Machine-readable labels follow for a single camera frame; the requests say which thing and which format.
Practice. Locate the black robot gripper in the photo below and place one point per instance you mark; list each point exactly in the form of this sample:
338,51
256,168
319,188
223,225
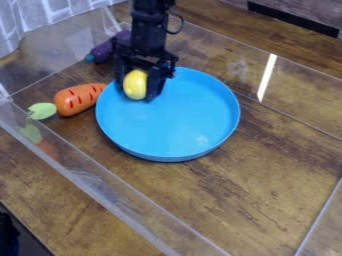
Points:
143,49

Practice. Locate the yellow toy lemon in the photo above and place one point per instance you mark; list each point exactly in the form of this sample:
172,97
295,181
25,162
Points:
135,84

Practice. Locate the blue round tray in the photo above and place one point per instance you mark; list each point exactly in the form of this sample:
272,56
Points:
177,127

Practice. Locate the purple toy eggplant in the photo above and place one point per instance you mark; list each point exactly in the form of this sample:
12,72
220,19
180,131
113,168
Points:
103,51

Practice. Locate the orange toy carrot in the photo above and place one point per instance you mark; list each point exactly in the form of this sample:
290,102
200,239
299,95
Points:
69,101

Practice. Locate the white grid curtain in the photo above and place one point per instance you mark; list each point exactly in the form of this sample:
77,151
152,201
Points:
25,15

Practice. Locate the clear acrylic enclosure wall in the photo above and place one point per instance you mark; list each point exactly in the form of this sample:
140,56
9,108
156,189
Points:
262,197

